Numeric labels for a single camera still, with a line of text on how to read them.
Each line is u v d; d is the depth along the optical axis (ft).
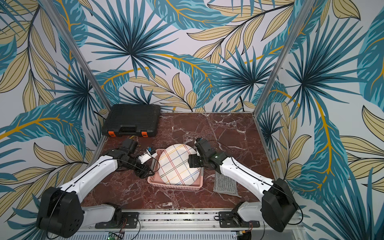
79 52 2.75
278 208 1.33
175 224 2.40
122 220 2.33
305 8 2.26
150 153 2.40
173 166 2.86
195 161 2.36
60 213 1.29
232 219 2.17
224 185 2.75
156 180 2.80
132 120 3.37
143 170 2.34
